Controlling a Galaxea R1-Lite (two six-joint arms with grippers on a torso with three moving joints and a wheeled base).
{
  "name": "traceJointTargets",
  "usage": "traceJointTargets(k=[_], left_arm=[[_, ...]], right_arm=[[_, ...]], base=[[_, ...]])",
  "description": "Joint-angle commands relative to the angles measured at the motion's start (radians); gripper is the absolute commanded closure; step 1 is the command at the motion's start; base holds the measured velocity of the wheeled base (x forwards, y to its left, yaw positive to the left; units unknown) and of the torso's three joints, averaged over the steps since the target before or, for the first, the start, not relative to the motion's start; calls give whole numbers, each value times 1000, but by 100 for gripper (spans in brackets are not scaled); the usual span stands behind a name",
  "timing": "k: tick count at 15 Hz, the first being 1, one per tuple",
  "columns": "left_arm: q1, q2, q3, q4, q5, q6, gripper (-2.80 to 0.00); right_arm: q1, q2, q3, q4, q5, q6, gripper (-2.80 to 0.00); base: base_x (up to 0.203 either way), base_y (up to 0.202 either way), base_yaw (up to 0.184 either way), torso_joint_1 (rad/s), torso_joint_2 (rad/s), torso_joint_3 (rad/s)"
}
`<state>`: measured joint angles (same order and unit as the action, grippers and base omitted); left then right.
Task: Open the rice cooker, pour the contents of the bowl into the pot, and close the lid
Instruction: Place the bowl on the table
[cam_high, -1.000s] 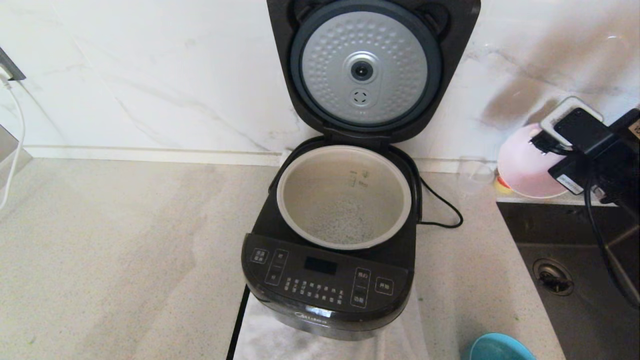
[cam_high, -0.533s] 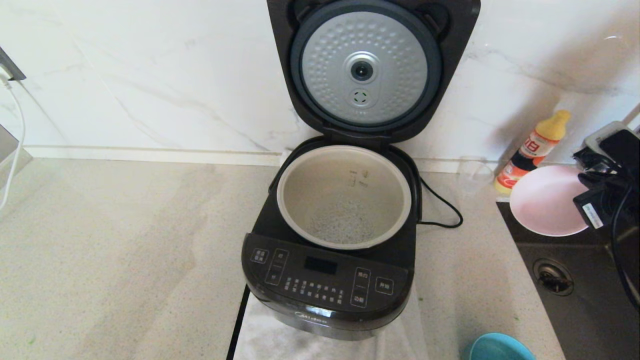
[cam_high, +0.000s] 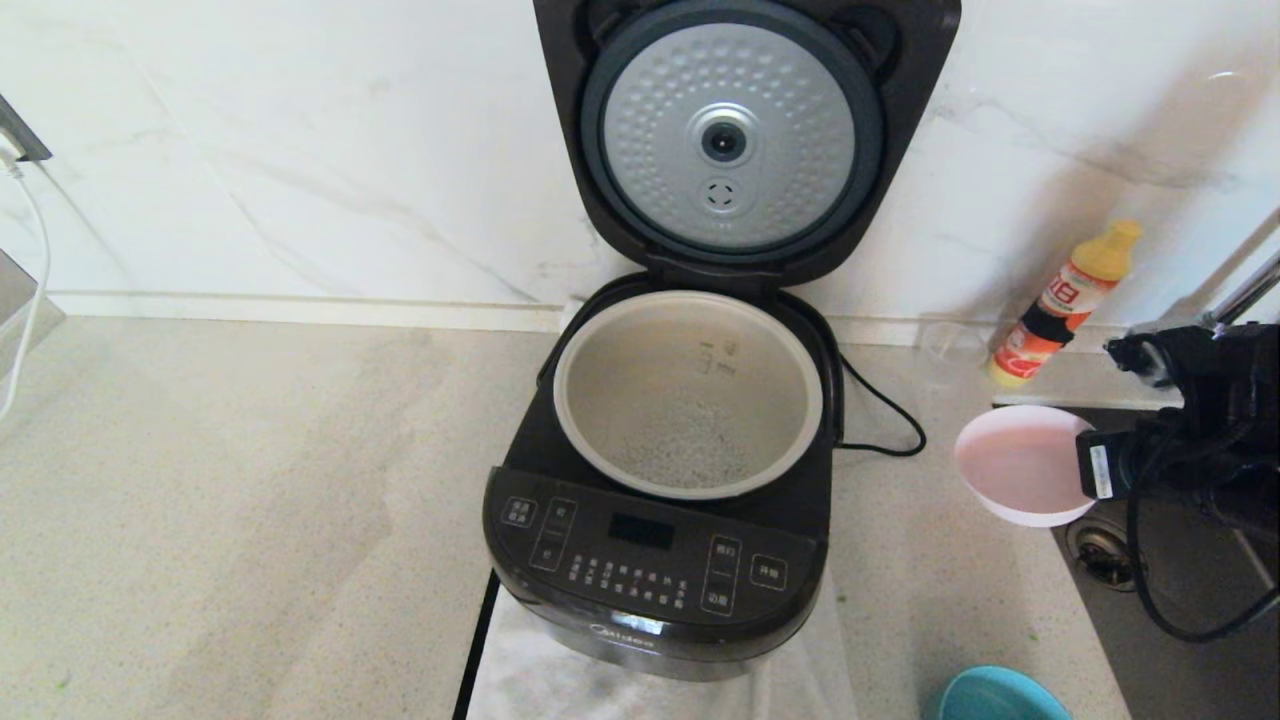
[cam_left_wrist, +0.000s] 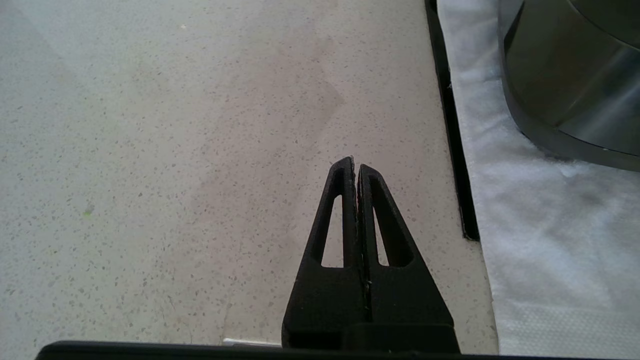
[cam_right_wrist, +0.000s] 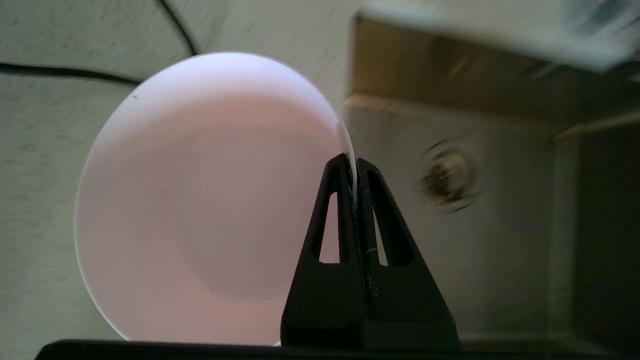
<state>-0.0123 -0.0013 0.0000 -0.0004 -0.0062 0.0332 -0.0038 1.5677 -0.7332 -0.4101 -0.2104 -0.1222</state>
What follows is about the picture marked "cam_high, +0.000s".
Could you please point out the stainless steel sink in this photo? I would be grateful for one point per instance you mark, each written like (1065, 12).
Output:
(1200, 680)

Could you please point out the grey metal panel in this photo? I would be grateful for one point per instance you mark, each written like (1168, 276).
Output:
(20, 310)

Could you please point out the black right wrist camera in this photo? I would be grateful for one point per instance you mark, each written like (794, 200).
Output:
(1140, 360)

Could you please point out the grey inner pot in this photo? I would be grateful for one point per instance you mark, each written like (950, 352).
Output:
(620, 370)

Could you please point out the black rice cooker base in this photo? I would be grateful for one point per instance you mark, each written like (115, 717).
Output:
(650, 590)

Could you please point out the clear plastic measuring cup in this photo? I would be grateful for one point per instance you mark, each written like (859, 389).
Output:
(950, 350)

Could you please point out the teal plastic bowl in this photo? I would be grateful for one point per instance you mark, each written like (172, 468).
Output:
(1000, 700)

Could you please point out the chrome faucet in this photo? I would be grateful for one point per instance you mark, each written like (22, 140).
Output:
(1245, 295)

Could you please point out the metal sink drain strainer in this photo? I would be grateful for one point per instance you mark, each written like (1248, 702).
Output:
(1100, 560)

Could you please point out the pink plastic bowl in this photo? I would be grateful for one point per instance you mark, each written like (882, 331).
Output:
(1010, 465)

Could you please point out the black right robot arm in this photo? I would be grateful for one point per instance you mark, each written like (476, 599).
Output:
(1255, 515)

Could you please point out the black strip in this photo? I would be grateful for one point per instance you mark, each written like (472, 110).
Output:
(478, 650)

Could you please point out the dark wall socket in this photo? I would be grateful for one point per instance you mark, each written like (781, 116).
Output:
(25, 135)

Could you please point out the yellow capped detergent bottle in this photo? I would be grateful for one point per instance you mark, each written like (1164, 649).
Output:
(1050, 310)

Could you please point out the black rice cooker lid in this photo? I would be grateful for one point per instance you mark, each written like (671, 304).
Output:
(580, 120)

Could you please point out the white raw rice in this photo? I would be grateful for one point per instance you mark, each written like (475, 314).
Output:
(690, 450)

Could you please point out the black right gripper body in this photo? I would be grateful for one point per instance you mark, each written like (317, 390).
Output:
(1230, 400)

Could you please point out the white translucent mat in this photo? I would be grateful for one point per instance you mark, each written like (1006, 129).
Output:
(520, 685)

